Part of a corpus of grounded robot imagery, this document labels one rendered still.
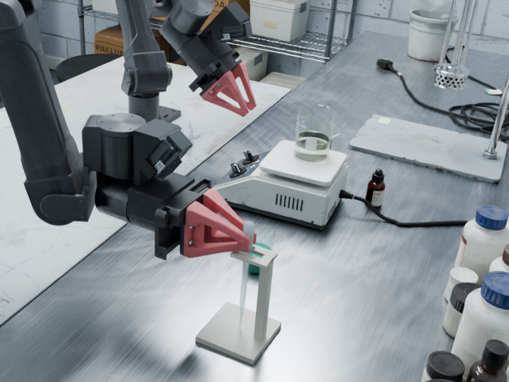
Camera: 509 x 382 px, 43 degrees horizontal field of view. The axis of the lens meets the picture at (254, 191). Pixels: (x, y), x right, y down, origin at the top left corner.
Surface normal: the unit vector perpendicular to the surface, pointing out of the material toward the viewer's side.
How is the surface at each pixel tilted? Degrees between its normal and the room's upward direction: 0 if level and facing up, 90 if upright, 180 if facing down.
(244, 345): 0
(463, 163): 0
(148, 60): 54
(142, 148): 90
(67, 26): 90
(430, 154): 0
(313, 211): 90
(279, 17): 93
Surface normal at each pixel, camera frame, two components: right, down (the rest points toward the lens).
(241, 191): -0.37, 0.42
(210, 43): 0.65, -0.52
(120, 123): 0.07, -0.88
